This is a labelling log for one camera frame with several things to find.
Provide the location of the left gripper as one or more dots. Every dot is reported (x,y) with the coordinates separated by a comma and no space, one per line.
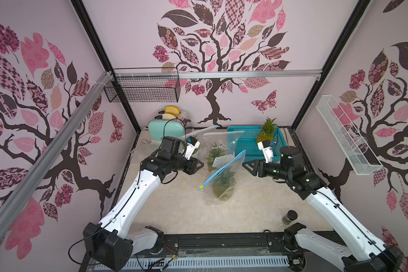
(191,164)

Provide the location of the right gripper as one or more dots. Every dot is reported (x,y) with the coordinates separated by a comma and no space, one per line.
(259,168)

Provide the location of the blue-zip zip-top bag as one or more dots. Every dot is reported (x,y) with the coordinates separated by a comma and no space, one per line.
(220,184)

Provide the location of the yellow pineapple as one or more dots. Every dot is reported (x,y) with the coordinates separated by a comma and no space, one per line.
(267,131)

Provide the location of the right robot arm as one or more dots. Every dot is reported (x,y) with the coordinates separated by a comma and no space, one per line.
(362,251)

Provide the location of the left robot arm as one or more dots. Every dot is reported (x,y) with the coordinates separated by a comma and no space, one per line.
(109,242)

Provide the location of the back right zip-top bag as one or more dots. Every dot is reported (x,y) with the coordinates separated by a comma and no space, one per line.
(220,146)

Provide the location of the back left zip-top bag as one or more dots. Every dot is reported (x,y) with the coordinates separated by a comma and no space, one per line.
(198,132)

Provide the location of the teal plastic basket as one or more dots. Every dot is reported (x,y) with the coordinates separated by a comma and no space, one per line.
(247,142)

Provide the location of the mint green toaster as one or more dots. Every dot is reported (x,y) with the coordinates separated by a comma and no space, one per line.
(158,129)

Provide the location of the yellow bread slice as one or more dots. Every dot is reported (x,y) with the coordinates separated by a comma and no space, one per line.
(172,110)

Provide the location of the dark lidded spice jar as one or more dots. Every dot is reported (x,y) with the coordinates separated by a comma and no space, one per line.
(289,217)

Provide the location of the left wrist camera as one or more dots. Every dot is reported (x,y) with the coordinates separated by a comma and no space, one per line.
(192,144)

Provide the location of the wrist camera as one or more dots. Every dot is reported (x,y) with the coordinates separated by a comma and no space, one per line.
(266,147)
(192,144)

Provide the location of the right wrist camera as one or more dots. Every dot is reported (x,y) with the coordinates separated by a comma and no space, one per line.
(266,147)

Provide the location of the black wire wall basket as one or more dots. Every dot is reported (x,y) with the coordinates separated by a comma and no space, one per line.
(144,85)

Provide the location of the white slotted cable duct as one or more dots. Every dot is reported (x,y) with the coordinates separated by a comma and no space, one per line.
(164,264)

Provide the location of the clear acrylic wall shelf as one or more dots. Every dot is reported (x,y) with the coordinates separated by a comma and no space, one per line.
(354,146)

